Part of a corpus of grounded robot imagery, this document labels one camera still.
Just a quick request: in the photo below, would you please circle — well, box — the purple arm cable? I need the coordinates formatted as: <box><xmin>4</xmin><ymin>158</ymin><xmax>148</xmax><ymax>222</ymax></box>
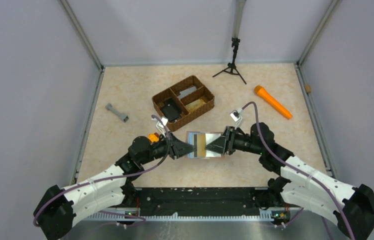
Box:
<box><xmin>241</xmin><ymin>101</ymin><xmax>357</xmax><ymax>240</ymax></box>
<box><xmin>33</xmin><ymin>114</ymin><xmax>173</xmax><ymax>229</ymax></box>

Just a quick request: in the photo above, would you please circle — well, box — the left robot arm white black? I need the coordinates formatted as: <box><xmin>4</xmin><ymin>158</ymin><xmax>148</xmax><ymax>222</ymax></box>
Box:
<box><xmin>33</xmin><ymin>133</ymin><xmax>196</xmax><ymax>240</ymax></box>

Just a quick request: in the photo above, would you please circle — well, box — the black mini tripod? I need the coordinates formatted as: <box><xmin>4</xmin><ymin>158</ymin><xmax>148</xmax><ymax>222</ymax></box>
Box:
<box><xmin>212</xmin><ymin>37</ymin><xmax>247</xmax><ymax>85</ymax></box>

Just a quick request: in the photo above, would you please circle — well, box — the brown leather card holder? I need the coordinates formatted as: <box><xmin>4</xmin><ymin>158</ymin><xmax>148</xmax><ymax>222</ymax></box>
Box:
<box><xmin>186</xmin><ymin>131</ymin><xmax>223</xmax><ymax>159</ymax></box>

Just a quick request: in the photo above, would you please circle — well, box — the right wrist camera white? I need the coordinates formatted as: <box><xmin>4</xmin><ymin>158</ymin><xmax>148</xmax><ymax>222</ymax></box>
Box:
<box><xmin>230</xmin><ymin>107</ymin><xmax>244</xmax><ymax>129</ymax></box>

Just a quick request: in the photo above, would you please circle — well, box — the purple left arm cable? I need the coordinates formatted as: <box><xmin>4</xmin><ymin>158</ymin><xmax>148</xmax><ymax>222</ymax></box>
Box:
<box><xmin>33</xmin><ymin>114</ymin><xmax>173</xmax><ymax>229</ymax></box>

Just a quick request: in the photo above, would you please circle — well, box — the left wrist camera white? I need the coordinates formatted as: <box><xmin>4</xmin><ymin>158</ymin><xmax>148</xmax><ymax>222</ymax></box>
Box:
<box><xmin>154</xmin><ymin>116</ymin><xmax>168</xmax><ymax>137</ymax></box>

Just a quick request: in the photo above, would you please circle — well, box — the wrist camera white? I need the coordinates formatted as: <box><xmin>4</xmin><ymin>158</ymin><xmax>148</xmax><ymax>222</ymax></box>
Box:
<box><xmin>230</xmin><ymin>107</ymin><xmax>244</xmax><ymax>129</ymax></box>
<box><xmin>154</xmin><ymin>116</ymin><xmax>168</xmax><ymax>137</ymax></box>

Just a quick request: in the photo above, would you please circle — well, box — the small tan block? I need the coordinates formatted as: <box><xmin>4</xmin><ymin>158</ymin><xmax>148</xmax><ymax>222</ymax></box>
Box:
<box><xmin>304</xmin><ymin>83</ymin><xmax>312</xmax><ymax>94</ymax></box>

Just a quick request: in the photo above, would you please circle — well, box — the brown wicker divided basket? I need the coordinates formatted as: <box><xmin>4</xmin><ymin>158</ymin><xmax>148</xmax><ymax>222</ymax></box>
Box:
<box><xmin>151</xmin><ymin>75</ymin><xmax>215</xmax><ymax>132</ymax></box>

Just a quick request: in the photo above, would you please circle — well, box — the gold VIP credit card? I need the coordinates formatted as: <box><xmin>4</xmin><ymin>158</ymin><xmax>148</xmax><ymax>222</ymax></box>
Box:
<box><xmin>193</xmin><ymin>133</ymin><xmax>207</xmax><ymax>158</ymax></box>

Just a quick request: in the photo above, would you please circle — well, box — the grey plastic connector piece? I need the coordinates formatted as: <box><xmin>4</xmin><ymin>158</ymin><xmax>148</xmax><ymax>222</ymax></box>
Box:
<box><xmin>105</xmin><ymin>103</ymin><xmax>129</xmax><ymax>123</ymax></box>

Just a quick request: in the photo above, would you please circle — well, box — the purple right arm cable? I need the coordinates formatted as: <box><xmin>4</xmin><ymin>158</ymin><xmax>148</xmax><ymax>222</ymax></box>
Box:
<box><xmin>241</xmin><ymin>101</ymin><xmax>357</xmax><ymax>240</ymax></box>

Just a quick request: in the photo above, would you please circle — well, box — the orange flashlight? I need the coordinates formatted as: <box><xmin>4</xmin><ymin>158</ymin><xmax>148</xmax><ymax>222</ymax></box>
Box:
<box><xmin>253</xmin><ymin>85</ymin><xmax>293</xmax><ymax>120</ymax></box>

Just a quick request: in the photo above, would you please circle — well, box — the black object in basket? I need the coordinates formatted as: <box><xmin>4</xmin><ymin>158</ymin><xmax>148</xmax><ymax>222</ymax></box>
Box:
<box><xmin>160</xmin><ymin>98</ymin><xmax>182</xmax><ymax>123</ymax></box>

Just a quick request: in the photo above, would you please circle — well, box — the gold card in basket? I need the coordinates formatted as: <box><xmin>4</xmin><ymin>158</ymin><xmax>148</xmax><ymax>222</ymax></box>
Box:
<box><xmin>185</xmin><ymin>98</ymin><xmax>206</xmax><ymax>113</ymax></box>

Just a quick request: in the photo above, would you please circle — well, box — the yellow red toy car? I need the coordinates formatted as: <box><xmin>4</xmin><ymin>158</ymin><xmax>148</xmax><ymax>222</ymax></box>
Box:
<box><xmin>147</xmin><ymin>132</ymin><xmax>160</xmax><ymax>144</ymax></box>

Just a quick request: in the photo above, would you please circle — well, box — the silver card in basket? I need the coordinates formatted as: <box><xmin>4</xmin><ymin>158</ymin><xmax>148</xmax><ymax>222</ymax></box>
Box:
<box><xmin>177</xmin><ymin>86</ymin><xmax>197</xmax><ymax>99</ymax></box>

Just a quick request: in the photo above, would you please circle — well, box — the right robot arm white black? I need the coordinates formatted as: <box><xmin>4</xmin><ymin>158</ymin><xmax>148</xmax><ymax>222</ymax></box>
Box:
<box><xmin>205</xmin><ymin>122</ymin><xmax>374</xmax><ymax>240</ymax></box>

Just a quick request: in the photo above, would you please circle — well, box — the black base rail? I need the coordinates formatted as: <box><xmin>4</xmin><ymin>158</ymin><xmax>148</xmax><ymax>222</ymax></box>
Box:
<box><xmin>104</xmin><ymin>187</ymin><xmax>302</xmax><ymax>220</ymax></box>

